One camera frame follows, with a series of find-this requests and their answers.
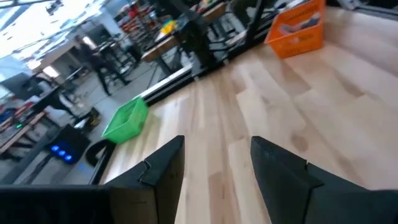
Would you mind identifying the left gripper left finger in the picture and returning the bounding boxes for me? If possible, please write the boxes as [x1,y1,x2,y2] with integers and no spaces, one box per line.
[104,134,187,224]

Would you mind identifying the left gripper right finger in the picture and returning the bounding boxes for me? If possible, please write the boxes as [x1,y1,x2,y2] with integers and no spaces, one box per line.
[250,135,370,224]

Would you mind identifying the orange plastic basket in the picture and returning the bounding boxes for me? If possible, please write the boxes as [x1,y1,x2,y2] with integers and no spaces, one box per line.
[264,0,326,60]

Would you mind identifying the grey staple remover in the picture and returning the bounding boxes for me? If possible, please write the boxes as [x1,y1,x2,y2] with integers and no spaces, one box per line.
[278,12,322,35]

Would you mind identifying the green plastic basket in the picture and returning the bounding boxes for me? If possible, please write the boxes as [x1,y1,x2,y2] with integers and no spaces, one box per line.
[101,96,150,144]

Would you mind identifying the black device blue lights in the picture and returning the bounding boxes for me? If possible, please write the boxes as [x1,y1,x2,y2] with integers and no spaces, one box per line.
[46,123,91,166]

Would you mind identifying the person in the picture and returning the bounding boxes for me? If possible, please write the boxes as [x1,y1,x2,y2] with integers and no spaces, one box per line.
[73,34,132,96]

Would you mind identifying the black clamp handle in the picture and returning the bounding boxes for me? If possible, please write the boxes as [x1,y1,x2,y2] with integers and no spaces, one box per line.
[85,139,116,168]

